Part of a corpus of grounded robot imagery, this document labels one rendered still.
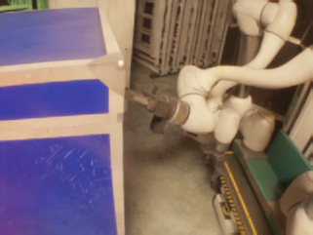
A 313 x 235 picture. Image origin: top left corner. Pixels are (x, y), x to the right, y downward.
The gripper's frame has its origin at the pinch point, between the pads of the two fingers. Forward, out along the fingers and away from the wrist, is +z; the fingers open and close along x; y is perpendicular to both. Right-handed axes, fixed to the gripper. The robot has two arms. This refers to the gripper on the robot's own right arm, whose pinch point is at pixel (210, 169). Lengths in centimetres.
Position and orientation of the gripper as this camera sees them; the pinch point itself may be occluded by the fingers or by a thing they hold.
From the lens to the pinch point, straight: 116.9
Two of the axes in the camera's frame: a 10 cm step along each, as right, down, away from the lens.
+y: 9.9, 0.3, 1.5
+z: -1.1, 8.2, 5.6
